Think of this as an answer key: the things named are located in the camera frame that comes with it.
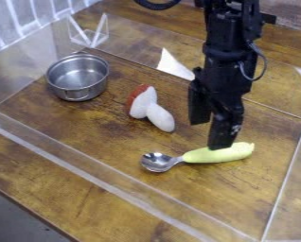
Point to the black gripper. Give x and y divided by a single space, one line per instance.
216 93

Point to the green handled metal spoon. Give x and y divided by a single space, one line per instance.
158 162

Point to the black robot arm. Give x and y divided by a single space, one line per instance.
233 29

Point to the white red toy mushroom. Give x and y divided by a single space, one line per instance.
142 106

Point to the black bar on table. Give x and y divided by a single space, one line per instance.
269 17

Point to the small steel pot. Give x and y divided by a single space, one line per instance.
78 77

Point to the clear acrylic enclosure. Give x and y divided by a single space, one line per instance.
70 154

